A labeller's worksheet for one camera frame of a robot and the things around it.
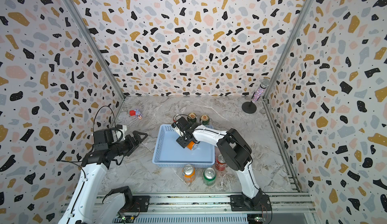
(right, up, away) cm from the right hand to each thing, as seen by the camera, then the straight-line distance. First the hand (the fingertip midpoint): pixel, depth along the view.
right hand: (183, 139), depth 95 cm
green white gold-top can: (+13, +12, 0) cm, 18 cm away
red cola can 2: (+22, -10, -17) cm, 29 cm away
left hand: (-18, +3, -18) cm, 26 cm away
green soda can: (+16, -14, -22) cm, 30 cm away
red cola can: (-7, +13, +16) cm, 22 cm away
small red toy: (-35, +16, +11) cm, 40 cm away
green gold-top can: (+5, +13, +2) cm, 14 cm away
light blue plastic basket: (-9, -8, -2) cm, 13 cm away
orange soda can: (+5, -13, -21) cm, 25 cm away
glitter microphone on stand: (+49, +20, +21) cm, 57 cm away
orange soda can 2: (+6, -3, -7) cm, 9 cm away
